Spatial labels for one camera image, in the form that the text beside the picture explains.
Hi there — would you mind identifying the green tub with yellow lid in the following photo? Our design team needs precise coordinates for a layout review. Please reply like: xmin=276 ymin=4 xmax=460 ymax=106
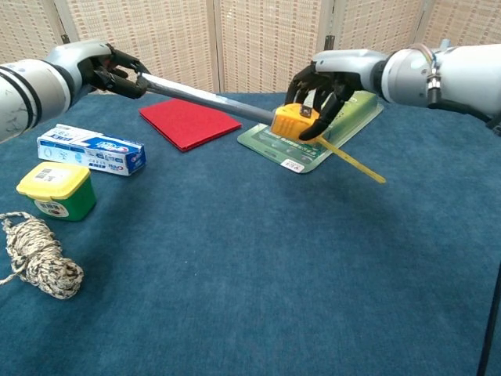
xmin=16 ymin=161 xmax=98 ymax=222

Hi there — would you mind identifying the black arm cable with connector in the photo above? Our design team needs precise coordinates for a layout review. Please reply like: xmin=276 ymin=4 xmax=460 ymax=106
xmin=426 ymin=65 xmax=501 ymax=137

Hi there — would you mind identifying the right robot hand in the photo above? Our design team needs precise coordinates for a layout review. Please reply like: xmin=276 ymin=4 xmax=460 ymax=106
xmin=284 ymin=48 xmax=389 ymax=143

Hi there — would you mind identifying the yellow tape measure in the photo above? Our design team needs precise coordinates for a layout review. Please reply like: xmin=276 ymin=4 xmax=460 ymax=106
xmin=136 ymin=73 xmax=387 ymax=185

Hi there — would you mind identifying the green power strip blister pack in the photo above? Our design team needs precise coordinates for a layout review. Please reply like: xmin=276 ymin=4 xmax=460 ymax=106
xmin=236 ymin=90 xmax=385 ymax=175

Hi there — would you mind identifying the speckled beige rope bundle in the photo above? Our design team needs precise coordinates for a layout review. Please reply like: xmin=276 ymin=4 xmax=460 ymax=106
xmin=0 ymin=211 xmax=85 ymax=301

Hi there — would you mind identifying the thin black hanging cable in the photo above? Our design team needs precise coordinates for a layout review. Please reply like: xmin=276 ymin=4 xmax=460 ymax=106
xmin=476 ymin=258 xmax=501 ymax=376

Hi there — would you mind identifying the woven folding screen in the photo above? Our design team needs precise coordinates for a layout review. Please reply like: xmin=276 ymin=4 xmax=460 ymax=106
xmin=0 ymin=0 xmax=501 ymax=101

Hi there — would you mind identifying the coloured wire bundle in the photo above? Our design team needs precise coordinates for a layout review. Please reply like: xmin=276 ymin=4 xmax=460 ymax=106
xmin=409 ymin=43 xmax=438 ymax=72

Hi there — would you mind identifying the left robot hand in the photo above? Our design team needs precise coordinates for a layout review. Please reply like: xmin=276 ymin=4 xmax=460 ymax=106
xmin=45 ymin=40 xmax=152 ymax=100

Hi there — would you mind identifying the blue table cloth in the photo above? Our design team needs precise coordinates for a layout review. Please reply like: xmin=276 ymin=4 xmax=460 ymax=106
xmin=0 ymin=92 xmax=501 ymax=376

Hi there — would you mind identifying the red folded cloth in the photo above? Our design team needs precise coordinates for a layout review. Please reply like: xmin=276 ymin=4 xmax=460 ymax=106
xmin=139 ymin=97 xmax=243 ymax=153

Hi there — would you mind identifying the blue white toothpaste box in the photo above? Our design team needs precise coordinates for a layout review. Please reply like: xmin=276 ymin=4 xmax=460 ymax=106
xmin=36 ymin=123 xmax=147 ymax=177

